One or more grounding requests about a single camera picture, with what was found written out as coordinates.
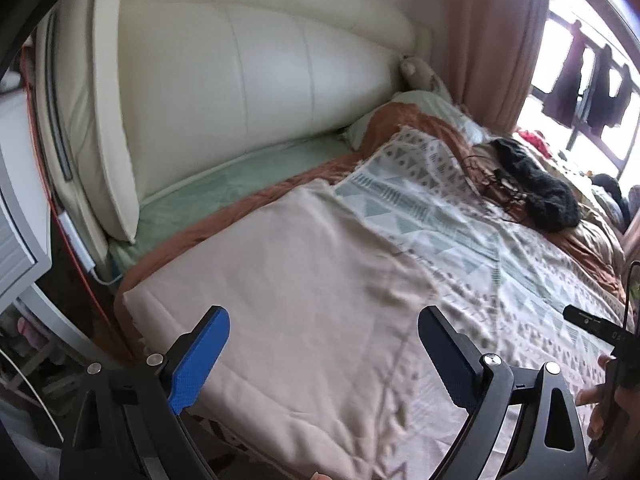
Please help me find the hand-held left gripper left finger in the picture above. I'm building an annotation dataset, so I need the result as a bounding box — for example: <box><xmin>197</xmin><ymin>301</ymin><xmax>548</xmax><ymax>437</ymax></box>
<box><xmin>59</xmin><ymin>305</ymin><xmax>231</xmax><ymax>480</ymax></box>

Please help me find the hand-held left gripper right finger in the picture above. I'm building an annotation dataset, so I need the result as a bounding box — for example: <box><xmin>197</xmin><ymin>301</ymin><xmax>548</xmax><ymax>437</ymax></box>
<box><xmin>417</xmin><ymin>305</ymin><xmax>591</xmax><ymax>480</ymax></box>

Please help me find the beige jacket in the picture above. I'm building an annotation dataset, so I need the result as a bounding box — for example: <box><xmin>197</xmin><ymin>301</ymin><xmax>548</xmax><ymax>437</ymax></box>
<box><xmin>114</xmin><ymin>179</ymin><xmax>438</xmax><ymax>480</ymax></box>

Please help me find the dark clothes heap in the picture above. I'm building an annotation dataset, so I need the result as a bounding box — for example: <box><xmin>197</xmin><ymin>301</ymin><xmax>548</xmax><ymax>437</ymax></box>
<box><xmin>590</xmin><ymin>173</ymin><xmax>626</xmax><ymax>201</ymax></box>

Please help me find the pink clothes heap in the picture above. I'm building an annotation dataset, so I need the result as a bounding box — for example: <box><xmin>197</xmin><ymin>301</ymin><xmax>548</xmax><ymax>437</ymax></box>
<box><xmin>517</xmin><ymin>129</ymin><xmax>551</xmax><ymax>153</ymax></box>

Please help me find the person's right hand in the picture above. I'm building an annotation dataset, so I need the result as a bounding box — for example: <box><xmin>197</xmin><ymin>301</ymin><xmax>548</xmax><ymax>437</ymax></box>
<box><xmin>575</xmin><ymin>354</ymin><xmax>640</xmax><ymax>443</ymax></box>

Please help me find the white patterned blanket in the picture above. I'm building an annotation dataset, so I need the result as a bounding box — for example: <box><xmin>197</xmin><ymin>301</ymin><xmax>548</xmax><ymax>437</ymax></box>
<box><xmin>332</xmin><ymin>127</ymin><xmax>640</xmax><ymax>480</ymax></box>

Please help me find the black knitted sweater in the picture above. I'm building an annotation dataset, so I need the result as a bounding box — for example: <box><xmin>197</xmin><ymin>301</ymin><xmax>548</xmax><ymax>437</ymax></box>
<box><xmin>490</xmin><ymin>138</ymin><xmax>582</xmax><ymax>233</ymax></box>

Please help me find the green bed sheet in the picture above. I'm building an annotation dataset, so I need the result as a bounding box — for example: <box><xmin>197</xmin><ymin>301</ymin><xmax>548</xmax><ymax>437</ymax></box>
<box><xmin>107</xmin><ymin>135</ymin><xmax>361</xmax><ymax>281</ymax></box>

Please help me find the white side furniture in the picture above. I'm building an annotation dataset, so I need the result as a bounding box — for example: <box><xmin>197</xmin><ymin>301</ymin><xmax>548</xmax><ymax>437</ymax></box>
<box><xmin>0</xmin><ymin>92</ymin><xmax>53</xmax><ymax>308</ymax></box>

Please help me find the orange-brown duvet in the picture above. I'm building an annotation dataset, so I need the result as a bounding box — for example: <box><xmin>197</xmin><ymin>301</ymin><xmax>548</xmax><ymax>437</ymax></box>
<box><xmin>117</xmin><ymin>102</ymin><xmax>628</xmax><ymax>306</ymax></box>

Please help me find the small dark hanging garment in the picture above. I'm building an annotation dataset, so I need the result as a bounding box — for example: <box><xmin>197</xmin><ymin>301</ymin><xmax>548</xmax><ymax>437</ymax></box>
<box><xmin>614</xmin><ymin>62</ymin><xmax>633</xmax><ymax>123</ymax></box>

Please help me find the light green pillow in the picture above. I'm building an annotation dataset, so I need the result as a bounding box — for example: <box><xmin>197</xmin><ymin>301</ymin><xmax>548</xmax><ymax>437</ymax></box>
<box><xmin>345</xmin><ymin>91</ymin><xmax>488</xmax><ymax>151</ymax></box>

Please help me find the large dark hanging garment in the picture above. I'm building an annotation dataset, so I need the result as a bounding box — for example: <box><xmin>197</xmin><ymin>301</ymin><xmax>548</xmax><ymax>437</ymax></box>
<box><xmin>541</xmin><ymin>20</ymin><xmax>587</xmax><ymax>126</ymax></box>

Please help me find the beige plush toy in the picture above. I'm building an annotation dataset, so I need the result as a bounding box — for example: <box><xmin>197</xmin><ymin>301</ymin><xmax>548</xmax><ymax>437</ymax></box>
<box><xmin>400</xmin><ymin>56</ymin><xmax>453</xmax><ymax>98</ymax></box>

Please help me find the cream padded headboard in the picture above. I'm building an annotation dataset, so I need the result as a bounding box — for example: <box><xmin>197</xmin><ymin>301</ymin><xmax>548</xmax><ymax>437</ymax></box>
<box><xmin>30</xmin><ymin>0</ymin><xmax>433</xmax><ymax>246</ymax></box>

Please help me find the pink curtain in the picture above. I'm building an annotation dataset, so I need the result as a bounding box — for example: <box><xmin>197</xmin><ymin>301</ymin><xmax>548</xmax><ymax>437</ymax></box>
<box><xmin>442</xmin><ymin>0</ymin><xmax>551</xmax><ymax>133</ymax></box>

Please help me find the white power adapter cable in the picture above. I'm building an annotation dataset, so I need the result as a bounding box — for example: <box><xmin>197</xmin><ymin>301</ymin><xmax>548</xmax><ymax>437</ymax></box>
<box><xmin>59</xmin><ymin>212</ymin><xmax>123</xmax><ymax>286</ymax></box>

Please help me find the black cable tangle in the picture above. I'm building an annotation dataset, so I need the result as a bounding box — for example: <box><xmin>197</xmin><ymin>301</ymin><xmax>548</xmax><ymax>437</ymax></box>
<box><xmin>457</xmin><ymin>155</ymin><xmax>531</xmax><ymax>223</ymax></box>

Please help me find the orange cable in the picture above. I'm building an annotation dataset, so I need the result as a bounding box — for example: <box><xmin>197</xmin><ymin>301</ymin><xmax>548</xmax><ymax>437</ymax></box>
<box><xmin>20</xmin><ymin>47</ymin><xmax>136</xmax><ymax>361</ymax></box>

